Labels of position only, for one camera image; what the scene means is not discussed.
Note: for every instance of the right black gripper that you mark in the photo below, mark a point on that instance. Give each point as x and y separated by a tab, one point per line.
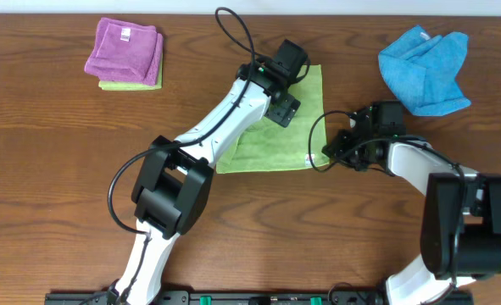
341	147

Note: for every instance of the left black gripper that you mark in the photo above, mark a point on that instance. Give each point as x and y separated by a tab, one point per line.
284	111

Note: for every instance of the green microfiber cloth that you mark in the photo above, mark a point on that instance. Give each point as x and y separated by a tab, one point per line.
268	147

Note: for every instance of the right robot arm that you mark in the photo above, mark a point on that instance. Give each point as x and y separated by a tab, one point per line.
460	237

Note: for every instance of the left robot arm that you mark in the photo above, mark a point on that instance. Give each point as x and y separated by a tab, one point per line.
174	181

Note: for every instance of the blue crumpled cloth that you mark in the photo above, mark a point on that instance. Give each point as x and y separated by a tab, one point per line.
420	70

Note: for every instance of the purple folded cloth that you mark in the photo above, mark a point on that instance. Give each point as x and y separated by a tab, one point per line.
126	52

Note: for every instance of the light green folded cloth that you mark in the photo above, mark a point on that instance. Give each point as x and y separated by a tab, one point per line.
128	86

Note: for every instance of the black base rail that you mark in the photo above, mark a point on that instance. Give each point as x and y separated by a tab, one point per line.
342	297

